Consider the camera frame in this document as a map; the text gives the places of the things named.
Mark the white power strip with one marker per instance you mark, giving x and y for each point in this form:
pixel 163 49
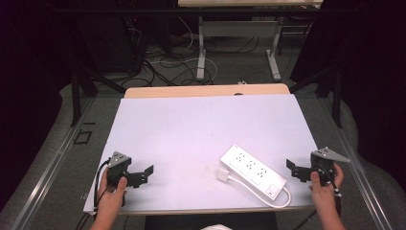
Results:
pixel 252 169

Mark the dark curtain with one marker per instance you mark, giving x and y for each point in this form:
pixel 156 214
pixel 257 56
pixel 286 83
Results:
pixel 370 73
pixel 28 80

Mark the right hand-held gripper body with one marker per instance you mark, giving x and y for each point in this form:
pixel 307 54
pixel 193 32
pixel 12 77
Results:
pixel 325 159

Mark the white power plug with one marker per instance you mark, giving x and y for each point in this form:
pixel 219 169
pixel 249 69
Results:
pixel 222 175

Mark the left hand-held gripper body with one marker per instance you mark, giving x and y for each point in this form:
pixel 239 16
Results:
pixel 118 166

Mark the person's left hand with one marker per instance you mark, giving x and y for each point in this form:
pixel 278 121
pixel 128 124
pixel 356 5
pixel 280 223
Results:
pixel 110 199

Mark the black floor outlet frame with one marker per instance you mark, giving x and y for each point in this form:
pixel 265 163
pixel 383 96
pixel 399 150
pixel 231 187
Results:
pixel 83 136

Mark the person's white clothing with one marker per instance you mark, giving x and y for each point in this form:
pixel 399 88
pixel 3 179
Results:
pixel 217 227

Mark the person's right hand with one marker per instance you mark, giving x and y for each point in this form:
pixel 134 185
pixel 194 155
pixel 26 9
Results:
pixel 325 196

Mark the black metal stand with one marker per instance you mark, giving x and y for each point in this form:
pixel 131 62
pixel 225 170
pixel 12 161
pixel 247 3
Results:
pixel 336 96
pixel 76 96

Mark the white desk with metal legs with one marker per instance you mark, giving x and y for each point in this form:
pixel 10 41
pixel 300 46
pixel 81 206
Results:
pixel 239 28

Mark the white table mat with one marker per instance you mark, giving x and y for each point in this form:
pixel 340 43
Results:
pixel 191 137

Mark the metal floor rail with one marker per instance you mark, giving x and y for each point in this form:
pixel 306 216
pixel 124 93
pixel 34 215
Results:
pixel 364 179
pixel 54 166

